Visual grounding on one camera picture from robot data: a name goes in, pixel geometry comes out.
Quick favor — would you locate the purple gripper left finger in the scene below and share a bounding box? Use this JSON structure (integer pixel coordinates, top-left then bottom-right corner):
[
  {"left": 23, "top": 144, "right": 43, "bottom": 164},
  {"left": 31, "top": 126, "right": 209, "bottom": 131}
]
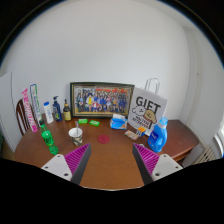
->
[{"left": 42, "top": 144, "right": 91, "bottom": 185}]

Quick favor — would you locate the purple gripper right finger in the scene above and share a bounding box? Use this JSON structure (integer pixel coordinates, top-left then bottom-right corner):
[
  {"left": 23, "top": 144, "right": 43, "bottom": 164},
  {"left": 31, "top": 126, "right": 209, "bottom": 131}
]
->
[{"left": 132, "top": 143, "right": 182, "bottom": 185}]

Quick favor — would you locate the blue detergent bottle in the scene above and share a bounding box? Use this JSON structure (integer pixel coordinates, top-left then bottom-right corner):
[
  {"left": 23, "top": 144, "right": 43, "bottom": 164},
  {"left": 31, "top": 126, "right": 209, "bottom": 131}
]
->
[{"left": 147, "top": 117, "right": 168, "bottom": 153}]

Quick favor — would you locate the paper cup with spoon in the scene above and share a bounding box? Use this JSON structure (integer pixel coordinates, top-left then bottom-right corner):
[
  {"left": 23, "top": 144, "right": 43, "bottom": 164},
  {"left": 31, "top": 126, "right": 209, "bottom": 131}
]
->
[{"left": 68, "top": 122, "right": 83, "bottom": 146}]

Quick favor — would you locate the rubiks cube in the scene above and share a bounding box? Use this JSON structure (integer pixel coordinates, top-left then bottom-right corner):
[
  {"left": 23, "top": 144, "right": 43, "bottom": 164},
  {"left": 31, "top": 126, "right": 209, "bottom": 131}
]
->
[{"left": 136, "top": 127, "right": 146, "bottom": 137}]

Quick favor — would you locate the green plastic bottle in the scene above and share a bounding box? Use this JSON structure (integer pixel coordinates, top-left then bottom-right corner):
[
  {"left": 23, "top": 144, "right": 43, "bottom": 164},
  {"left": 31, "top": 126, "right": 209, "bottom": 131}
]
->
[{"left": 39, "top": 120, "right": 58, "bottom": 155}]

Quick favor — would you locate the small snack packet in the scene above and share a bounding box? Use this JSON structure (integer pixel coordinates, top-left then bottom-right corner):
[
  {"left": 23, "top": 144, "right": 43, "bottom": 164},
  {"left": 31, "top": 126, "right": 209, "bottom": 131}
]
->
[{"left": 125, "top": 130, "right": 138, "bottom": 141}]

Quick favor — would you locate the red round coaster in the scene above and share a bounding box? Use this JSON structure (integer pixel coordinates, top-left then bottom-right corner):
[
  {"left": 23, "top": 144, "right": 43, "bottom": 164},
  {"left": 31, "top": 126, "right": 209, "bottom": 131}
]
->
[{"left": 97, "top": 135, "right": 110, "bottom": 144}]

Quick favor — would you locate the green box left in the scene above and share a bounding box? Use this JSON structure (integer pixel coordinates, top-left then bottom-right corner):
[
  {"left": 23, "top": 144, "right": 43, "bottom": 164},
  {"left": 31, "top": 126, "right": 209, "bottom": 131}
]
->
[{"left": 78, "top": 119, "right": 88, "bottom": 124}]

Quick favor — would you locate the green box right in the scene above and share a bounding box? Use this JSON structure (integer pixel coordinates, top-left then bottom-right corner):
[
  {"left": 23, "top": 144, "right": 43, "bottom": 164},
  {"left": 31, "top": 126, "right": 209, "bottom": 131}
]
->
[{"left": 89, "top": 120, "right": 100, "bottom": 126}]

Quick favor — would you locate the white radiator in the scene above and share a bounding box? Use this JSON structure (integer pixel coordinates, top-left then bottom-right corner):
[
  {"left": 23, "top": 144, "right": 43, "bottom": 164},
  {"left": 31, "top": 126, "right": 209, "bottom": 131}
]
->
[{"left": 195, "top": 146, "right": 216, "bottom": 164}]

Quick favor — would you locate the dark brown glass bottle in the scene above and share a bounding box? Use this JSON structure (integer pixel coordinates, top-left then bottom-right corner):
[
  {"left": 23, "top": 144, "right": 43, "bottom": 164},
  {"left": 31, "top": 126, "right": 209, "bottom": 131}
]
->
[{"left": 63, "top": 99, "right": 72, "bottom": 121}]

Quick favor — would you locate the blue tissue pack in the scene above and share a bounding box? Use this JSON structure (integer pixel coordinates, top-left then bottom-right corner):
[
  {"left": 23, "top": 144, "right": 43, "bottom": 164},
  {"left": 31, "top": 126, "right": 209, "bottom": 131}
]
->
[{"left": 110, "top": 114, "right": 127, "bottom": 130}]

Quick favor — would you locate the white gift paper bag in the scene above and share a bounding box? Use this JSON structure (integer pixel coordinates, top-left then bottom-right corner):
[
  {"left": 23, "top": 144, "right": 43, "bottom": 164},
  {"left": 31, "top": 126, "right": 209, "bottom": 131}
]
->
[{"left": 128, "top": 78, "right": 168, "bottom": 136}]

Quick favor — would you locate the dark blue pump bottle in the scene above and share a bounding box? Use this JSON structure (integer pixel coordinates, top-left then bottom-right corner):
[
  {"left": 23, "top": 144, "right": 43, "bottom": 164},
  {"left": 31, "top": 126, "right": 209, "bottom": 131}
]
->
[{"left": 53, "top": 96, "right": 62, "bottom": 122}]

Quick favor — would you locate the white lotion bottle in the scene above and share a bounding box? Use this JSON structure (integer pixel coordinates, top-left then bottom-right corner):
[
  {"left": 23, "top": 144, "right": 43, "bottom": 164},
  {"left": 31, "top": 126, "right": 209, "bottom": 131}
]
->
[{"left": 44, "top": 101, "right": 54, "bottom": 124}]

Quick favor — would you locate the wooden chair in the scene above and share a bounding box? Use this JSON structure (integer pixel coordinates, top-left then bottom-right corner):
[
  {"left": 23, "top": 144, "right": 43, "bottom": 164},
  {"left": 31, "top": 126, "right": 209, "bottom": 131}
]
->
[{"left": 16, "top": 100, "right": 30, "bottom": 135}]

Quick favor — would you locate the framed group photo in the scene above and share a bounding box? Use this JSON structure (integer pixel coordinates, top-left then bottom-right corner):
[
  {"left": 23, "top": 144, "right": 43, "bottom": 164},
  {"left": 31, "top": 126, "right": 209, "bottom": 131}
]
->
[{"left": 70, "top": 82, "right": 134, "bottom": 117}]

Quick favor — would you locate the white board at left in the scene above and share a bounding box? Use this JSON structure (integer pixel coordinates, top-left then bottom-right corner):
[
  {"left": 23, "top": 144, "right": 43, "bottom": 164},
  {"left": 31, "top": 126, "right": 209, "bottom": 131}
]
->
[{"left": 0, "top": 73, "right": 22, "bottom": 152}]

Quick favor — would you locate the green white tall box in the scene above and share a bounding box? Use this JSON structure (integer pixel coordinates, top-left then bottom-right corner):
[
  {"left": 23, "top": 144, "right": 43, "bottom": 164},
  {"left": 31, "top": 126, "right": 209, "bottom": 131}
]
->
[{"left": 30, "top": 84, "right": 42, "bottom": 127}]

